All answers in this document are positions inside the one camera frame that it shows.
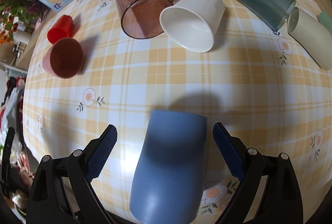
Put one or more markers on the green plastic cup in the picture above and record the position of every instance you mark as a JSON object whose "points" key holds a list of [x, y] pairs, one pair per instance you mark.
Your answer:
{"points": [[325, 20]]}

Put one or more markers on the beige plastic cup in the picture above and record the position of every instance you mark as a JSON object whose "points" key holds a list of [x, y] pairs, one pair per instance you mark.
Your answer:
{"points": [[312, 35]]}

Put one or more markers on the yellow checkered tablecloth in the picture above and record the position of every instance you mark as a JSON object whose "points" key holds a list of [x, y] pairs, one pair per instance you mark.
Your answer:
{"points": [[262, 85]]}

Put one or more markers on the pink blossom branches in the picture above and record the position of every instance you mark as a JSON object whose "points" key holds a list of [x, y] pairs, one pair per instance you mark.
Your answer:
{"points": [[15, 11]]}

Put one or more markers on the blue plastic cup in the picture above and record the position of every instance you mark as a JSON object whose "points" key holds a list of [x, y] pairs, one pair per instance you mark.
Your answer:
{"points": [[168, 183]]}

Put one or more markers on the transparent brown cup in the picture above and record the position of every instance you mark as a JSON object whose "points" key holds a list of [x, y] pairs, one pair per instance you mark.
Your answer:
{"points": [[139, 19]]}

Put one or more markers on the small white bottle vase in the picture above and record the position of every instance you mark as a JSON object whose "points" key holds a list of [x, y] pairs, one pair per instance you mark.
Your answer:
{"points": [[22, 37]]}

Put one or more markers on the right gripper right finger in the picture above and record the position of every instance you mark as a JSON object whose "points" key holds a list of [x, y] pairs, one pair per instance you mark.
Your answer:
{"points": [[281, 201]]}

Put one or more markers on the wooden sideboard cabinet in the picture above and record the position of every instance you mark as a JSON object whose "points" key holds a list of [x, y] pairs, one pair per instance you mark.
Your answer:
{"points": [[10, 58]]}

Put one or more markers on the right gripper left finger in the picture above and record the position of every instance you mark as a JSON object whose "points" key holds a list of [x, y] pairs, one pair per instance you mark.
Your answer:
{"points": [[62, 192]]}

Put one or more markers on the red plastic cup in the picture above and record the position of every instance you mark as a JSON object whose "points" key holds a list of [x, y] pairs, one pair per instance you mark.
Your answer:
{"points": [[62, 28]]}

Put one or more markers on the pink plastic cup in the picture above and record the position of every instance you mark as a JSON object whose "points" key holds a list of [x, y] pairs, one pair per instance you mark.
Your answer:
{"points": [[64, 59]]}

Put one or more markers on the white plastic cup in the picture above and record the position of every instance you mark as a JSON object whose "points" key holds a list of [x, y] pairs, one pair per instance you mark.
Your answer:
{"points": [[192, 24]]}

